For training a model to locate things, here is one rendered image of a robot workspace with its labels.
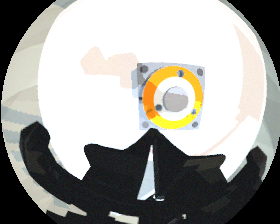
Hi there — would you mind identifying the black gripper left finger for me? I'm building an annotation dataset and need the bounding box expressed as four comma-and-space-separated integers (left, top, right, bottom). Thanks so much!
84, 127, 154, 196

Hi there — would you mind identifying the orange and yellow round plate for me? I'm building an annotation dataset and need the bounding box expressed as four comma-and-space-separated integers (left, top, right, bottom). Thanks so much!
142, 66, 202, 129

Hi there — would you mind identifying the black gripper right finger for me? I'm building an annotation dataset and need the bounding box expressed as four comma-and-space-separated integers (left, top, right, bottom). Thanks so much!
151, 128, 226, 201

